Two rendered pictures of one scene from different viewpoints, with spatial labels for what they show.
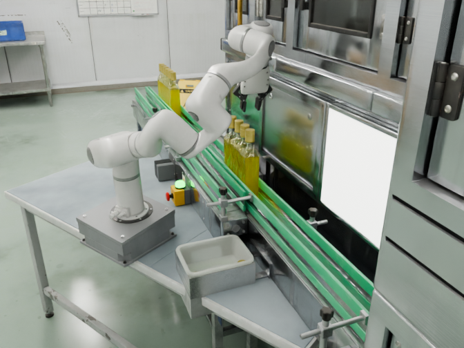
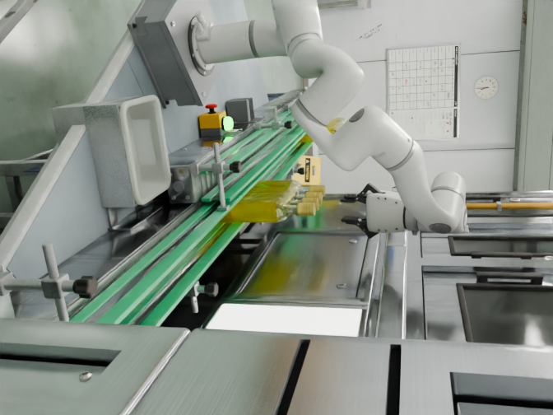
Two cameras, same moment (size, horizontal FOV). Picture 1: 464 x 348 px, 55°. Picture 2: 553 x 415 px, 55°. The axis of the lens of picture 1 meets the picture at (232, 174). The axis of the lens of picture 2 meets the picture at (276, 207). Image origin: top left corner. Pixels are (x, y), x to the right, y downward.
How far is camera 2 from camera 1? 32 cm
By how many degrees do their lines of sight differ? 10
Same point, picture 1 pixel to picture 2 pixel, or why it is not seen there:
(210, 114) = (360, 138)
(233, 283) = (104, 174)
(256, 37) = (455, 207)
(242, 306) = (70, 182)
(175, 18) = not seen: hidden behind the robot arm
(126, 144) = (309, 30)
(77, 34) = (366, 47)
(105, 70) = not seen: hidden behind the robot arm
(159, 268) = (123, 73)
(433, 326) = not seen: outside the picture
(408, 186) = (434, 367)
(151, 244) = (155, 68)
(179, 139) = (323, 95)
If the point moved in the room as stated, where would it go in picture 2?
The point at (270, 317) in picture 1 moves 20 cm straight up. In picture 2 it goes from (53, 221) to (149, 221)
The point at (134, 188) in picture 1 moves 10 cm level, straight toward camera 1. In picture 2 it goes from (238, 48) to (225, 44)
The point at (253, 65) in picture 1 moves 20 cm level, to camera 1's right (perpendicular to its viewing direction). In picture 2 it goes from (421, 200) to (422, 297)
